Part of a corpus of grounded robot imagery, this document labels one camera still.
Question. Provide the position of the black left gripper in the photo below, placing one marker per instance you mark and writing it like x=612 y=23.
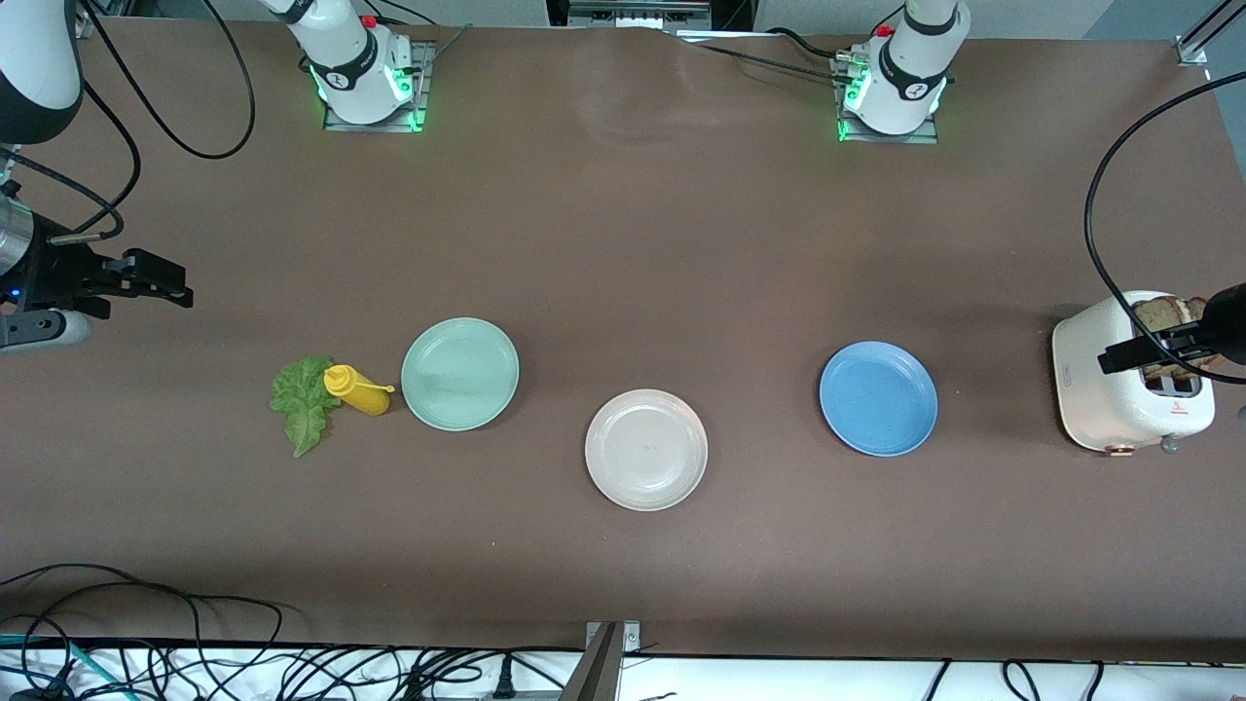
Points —
x=1224 y=328

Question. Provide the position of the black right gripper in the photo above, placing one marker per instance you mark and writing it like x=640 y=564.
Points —
x=56 y=274

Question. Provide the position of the green lettuce leaf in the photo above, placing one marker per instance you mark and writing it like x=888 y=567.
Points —
x=307 y=409

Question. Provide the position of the yellow squeeze bottle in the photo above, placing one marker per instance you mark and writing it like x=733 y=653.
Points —
x=365 y=394

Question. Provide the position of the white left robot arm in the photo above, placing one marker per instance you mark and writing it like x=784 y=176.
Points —
x=905 y=78

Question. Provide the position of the blue plate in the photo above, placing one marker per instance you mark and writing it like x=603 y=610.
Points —
x=876 y=399

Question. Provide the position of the mint green plate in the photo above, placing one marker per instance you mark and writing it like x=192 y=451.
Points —
x=458 y=375

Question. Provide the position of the beige plate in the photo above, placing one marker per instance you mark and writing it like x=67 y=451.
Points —
x=645 y=450

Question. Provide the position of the white toaster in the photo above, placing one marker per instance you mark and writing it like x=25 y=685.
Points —
x=1095 y=389

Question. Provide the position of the black power plug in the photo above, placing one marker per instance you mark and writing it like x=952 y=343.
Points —
x=504 y=682

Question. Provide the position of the metal equipment rack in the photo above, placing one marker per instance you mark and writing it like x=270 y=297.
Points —
x=638 y=12

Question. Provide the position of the aluminium profile bar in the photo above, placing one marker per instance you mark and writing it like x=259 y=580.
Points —
x=596 y=672

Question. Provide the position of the aluminium frame rail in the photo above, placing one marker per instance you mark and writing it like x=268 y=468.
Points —
x=88 y=24
x=1190 y=49

